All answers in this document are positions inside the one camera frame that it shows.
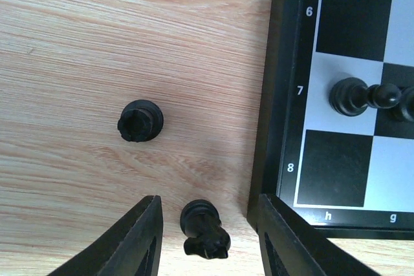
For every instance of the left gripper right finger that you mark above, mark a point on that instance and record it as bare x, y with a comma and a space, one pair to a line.
291, 246

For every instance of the black pawn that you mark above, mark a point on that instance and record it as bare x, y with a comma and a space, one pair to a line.
404, 110

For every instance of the black silver chess board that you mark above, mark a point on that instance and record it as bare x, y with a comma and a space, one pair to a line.
335, 131

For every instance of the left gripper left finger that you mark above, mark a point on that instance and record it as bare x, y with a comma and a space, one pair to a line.
131, 246

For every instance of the black piece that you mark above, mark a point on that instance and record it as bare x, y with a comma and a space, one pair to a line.
140, 121
201, 224
352, 96

